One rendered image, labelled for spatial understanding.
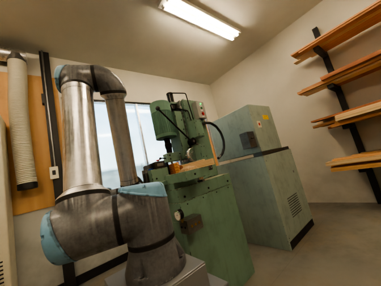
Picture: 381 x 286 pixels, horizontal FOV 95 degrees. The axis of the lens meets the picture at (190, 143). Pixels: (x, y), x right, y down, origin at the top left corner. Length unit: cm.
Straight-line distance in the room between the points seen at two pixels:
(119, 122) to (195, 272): 65
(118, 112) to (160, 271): 64
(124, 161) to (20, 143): 162
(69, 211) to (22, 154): 180
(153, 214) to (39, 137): 215
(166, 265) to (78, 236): 25
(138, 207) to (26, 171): 186
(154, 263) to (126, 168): 46
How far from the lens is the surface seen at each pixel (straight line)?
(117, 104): 88
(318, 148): 315
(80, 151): 67
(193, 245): 127
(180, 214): 110
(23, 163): 235
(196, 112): 158
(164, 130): 140
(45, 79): 277
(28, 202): 249
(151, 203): 56
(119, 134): 87
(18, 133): 243
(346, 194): 322
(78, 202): 59
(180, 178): 111
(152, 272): 60
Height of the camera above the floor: 90
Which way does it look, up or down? 9 degrees up
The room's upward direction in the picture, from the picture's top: 13 degrees counter-clockwise
